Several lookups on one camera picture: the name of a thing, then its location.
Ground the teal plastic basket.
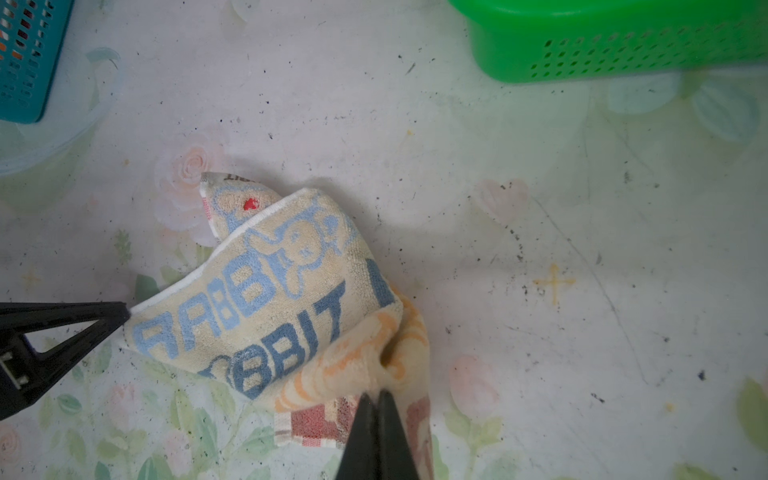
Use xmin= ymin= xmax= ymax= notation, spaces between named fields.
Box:
xmin=1 ymin=0 xmax=74 ymax=124

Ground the green plastic basket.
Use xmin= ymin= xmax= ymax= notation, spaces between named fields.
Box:
xmin=452 ymin=0 xmax=767 ymax=83

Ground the blue beige patterned towel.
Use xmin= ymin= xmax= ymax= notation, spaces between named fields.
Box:
xmin=123 ymin=172 xmax=434 ymax=479

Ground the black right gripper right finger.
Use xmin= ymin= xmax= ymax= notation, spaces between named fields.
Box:
xmin=376 ymin=390 xmax=419 ymax=480

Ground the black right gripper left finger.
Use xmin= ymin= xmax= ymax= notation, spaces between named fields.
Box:
xmin=335 ymin=394 xmax=380 ymax=480

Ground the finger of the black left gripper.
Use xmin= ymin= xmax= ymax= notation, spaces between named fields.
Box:
xmin=1 ymin=302 xmax=130 ymax=420

